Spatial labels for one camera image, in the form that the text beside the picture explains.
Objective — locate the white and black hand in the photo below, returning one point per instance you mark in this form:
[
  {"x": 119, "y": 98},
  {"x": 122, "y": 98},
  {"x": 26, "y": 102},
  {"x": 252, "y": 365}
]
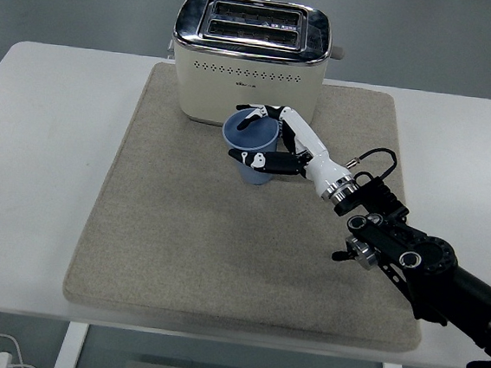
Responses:
[{"x": 323, "y": 167}]

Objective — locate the light blue plastic cup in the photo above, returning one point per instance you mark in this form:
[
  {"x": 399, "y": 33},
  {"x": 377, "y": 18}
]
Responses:
[{"x": 256, "y": 137}]

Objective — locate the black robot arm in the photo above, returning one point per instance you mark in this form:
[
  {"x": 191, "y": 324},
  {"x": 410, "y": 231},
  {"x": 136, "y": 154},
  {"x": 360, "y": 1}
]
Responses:
[{"x": 437, "y": 272}]

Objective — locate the cream and chrome toaster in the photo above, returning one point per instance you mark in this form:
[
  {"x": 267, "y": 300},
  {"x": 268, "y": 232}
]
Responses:
[{"x": 246, "y": 84}]

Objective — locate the beige felt mat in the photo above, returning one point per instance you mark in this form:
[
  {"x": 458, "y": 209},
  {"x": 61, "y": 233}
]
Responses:
[{"x": 188, "y": 239}]

